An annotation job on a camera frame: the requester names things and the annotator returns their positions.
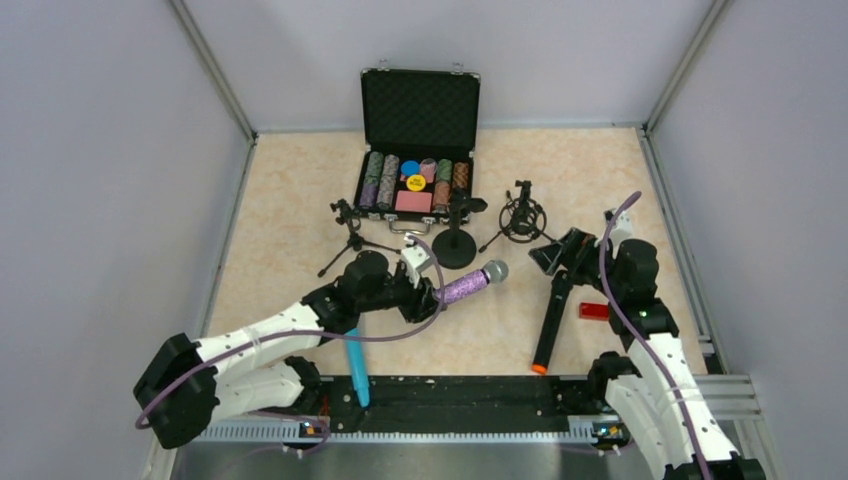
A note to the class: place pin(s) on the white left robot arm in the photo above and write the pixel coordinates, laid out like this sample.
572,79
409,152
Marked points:
190,384

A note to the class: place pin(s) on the round base clamp stand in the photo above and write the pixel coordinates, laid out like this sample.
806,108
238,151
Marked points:
455,248

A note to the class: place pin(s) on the blue dealer button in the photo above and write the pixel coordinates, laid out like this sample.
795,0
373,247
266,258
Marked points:
409,168

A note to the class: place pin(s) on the purple glitter microphone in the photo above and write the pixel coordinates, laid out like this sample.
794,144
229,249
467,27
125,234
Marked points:
492,272

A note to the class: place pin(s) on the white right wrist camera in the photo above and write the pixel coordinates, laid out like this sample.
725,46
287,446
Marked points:
621,227

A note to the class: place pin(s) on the black poker chip case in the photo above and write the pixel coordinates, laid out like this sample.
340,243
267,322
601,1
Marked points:
416,115

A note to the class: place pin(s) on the pink poker chip stack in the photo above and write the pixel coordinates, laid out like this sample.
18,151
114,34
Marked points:
441,196

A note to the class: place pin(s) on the shock mount tripod stand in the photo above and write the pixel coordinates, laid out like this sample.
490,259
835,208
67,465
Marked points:
522,220

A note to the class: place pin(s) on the yellow big blind button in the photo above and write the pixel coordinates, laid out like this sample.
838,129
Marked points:
416,183

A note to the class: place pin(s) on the pink playing card deck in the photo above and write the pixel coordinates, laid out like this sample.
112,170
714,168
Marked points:
410,201

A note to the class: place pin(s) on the orange black chip stack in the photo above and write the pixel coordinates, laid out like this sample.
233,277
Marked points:
460,177

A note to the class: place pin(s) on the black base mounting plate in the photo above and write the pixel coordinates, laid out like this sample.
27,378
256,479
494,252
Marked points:
462,405

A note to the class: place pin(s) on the purple poker chip stack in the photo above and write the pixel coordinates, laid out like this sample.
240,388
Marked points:
368,195

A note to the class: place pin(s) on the small black tripod stand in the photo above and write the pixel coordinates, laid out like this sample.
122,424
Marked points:
348,216

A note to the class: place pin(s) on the teal microphone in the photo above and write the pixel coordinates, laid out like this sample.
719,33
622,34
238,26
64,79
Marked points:
358,372

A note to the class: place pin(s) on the green poker chip stack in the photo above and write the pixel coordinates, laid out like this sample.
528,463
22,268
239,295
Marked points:
444,171

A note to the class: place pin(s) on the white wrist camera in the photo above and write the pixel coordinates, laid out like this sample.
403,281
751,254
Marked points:
621,227
416,260

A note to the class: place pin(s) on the black microphone orange end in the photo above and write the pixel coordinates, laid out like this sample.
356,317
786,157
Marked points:
561,286

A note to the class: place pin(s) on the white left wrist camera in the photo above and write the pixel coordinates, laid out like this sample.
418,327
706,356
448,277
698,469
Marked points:
416,260

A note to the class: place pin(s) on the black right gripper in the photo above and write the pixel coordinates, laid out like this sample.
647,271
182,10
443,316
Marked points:
573,253

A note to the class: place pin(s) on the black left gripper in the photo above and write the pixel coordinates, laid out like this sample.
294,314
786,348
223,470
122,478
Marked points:
419,300

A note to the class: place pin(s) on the red lego brick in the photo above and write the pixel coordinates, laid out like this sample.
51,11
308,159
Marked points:
593,311

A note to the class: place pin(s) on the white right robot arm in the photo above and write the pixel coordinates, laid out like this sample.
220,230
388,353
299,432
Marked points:
650,387

